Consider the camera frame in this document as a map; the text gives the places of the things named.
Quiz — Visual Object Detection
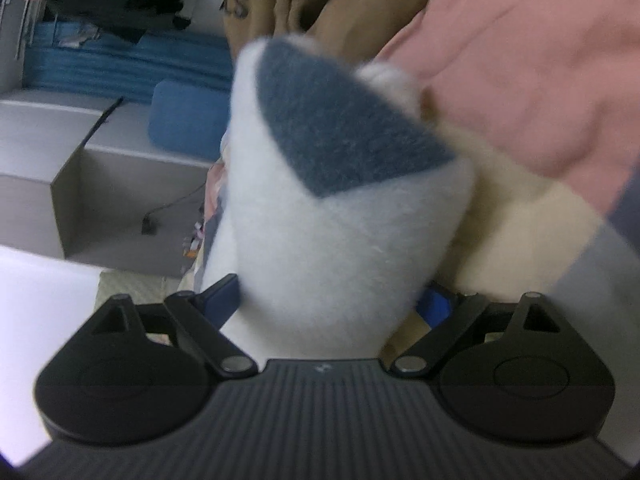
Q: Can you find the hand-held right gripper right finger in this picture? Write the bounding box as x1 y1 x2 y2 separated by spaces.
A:
390 285 566 378

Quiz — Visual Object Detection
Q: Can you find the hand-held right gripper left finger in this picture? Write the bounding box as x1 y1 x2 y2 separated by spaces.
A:
85 274 258 380

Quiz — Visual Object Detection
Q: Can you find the white blue striped sweater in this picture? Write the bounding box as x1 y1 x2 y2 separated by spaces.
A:
197 34 476 358

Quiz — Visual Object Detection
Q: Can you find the cluster of small bottles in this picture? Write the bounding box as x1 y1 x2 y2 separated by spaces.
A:
182 227 207 262

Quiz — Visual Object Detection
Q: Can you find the cream quilted headboard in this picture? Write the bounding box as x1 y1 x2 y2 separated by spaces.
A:
97 270 201 306

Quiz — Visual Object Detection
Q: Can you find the grey cabinet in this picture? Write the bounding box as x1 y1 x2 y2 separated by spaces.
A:
0 97 226 278

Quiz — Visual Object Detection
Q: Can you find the blue padded board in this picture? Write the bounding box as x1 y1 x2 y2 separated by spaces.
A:
149 79 232 162

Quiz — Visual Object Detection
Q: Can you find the blue curtain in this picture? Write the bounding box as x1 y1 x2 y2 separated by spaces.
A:
25 20 236 106

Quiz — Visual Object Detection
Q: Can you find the patchwork quilt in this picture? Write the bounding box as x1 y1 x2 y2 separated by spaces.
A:
197 0 640 461

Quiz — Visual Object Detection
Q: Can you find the brown hoodie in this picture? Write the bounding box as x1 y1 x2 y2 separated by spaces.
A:
222 0 453 73

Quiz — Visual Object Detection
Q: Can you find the black cable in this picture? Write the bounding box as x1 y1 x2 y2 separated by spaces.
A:
149 180 207 222

